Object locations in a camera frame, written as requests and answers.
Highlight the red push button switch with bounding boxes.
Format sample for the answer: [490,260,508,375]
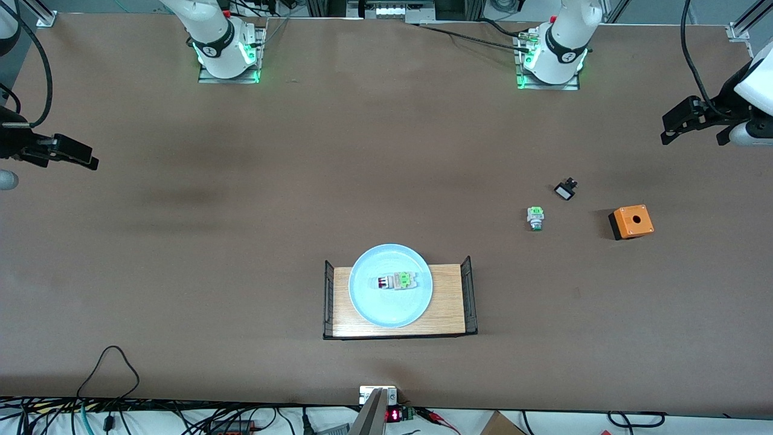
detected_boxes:
[370,272,419,292]

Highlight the light blue round plate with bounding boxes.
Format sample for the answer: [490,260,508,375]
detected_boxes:
[348,243,434,329]

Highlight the white power strip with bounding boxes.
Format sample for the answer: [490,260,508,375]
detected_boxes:
[347,0,437,22]

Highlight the orange black connector device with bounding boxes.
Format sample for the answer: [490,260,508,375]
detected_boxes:
[205,419,258,435]

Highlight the brown cardboard piece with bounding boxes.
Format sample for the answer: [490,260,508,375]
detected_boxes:
[480,411,527,435]

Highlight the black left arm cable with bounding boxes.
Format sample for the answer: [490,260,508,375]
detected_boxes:
[681,0,735,119]

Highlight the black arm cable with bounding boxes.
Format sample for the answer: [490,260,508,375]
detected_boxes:
[0,0,54,127]
[681,0,735,119]

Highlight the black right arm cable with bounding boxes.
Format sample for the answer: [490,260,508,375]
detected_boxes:
[0,0,54,127]

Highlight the aluminium frame profile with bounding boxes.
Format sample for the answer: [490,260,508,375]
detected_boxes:
[18,0,59,28]
[727,0,773,42]

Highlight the orange button enclosure box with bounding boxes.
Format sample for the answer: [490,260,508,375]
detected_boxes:
[608,204,655,241]

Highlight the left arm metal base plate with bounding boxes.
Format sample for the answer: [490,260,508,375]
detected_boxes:
[516,29,581,91]

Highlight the black cable on table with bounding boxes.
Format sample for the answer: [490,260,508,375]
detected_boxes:
[414,23,532,55]
[480,18,529,39]

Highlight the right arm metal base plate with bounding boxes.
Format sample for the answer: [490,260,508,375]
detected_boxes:
[198,24,267,84]

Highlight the black looped cable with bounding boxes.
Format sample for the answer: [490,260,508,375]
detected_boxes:
[75,346,141,402]

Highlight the black cable below table edge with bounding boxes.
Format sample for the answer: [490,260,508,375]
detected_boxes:
[606,410,667,428]

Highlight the wooden tray with wire sides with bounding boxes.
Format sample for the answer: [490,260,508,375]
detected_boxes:
[322,255,479,341]

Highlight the red wires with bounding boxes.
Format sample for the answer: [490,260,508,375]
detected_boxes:
[417,407,463,435]

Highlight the silver metal bracket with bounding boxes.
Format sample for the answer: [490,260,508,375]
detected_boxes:
[359,385,399,406]

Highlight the grey camera mount beam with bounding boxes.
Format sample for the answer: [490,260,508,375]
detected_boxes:
[349,388,388,435]

